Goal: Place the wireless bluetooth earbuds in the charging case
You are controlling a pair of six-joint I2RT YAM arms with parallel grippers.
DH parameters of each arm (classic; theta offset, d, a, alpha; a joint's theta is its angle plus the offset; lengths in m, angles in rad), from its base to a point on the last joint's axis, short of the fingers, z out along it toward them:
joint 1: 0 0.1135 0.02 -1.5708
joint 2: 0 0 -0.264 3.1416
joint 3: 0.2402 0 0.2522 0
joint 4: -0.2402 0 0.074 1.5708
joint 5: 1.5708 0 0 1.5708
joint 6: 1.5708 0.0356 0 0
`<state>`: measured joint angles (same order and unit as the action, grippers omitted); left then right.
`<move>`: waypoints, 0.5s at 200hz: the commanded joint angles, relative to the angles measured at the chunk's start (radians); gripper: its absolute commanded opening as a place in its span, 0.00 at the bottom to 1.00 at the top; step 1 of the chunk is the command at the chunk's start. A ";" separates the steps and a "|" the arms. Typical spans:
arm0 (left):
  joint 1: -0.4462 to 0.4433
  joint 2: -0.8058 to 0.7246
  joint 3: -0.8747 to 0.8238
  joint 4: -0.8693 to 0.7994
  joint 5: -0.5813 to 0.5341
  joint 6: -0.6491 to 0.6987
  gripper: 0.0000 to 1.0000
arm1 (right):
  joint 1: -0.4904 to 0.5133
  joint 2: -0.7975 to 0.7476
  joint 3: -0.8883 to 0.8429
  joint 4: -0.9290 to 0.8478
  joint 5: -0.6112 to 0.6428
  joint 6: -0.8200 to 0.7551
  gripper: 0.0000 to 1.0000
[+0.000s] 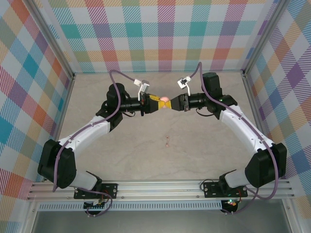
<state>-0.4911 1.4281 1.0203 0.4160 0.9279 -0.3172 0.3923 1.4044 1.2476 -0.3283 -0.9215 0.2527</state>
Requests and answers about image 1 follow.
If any right gripper thin black cable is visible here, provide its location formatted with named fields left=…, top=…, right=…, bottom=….
left=196, top=108, right=217, bottom=117

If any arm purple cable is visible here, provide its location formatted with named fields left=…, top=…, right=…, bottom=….
left=188, top=62, right=279, bottom=216
left=52, top=69, right=137, bottom=218

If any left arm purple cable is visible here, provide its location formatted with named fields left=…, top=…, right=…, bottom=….
left=52, top=69, right=137, bottom=218

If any aluminium frame post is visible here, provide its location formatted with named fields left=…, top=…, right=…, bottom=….
left=242, top=0, right=287, bottom=78
left=29, top=0, right=75, bottom=80

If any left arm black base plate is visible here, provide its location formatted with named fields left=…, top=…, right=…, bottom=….
left=73, top=183, right=119, bottom=200

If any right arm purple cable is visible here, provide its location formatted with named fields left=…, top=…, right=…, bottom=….
left=188, top=62, right=279, bottom=216

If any perforated grey cable tray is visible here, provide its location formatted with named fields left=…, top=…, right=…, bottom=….
left=38, top=202, right=224, bottom=212

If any long aluminium base rail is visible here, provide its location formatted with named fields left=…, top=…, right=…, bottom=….
left=26, top=179, right=296, bottom=201

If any thin aluminium wall rail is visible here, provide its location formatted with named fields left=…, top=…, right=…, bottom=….
left=74, top=71, right=243, bottom=74

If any grey metal panel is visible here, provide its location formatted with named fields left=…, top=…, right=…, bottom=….
left=31, top=210, right=294, bottom=233

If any aluminium side rail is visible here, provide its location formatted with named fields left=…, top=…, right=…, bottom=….
left=43, top=74, right=76, bottom=182
left=242, top=72, right=278, bottom=180

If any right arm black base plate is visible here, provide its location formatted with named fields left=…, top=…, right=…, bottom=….
left=202, top=182, right=248, bottom=199

